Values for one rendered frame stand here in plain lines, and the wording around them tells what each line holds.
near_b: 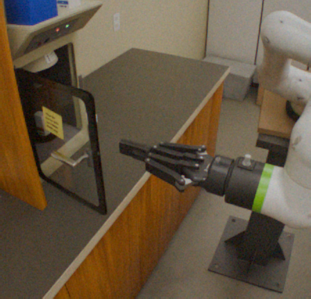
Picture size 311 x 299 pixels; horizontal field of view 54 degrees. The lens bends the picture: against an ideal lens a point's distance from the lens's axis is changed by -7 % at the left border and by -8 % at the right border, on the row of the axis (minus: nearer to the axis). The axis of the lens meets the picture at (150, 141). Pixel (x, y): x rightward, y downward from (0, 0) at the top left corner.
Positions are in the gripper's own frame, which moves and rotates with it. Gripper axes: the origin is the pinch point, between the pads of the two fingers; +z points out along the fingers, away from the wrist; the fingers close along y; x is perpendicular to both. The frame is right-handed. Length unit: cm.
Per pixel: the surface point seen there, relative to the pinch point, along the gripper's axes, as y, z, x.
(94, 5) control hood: -33, 32, -21
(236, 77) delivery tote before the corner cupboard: -273, 35, 101
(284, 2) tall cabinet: -317, -1, 21
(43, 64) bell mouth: -22, 46, -3
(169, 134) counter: -56, 17, 36
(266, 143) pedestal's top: -71, -22, 38
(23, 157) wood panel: 1.5, 36.3, 14.0
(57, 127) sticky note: -4.7, 26.4, 4.6
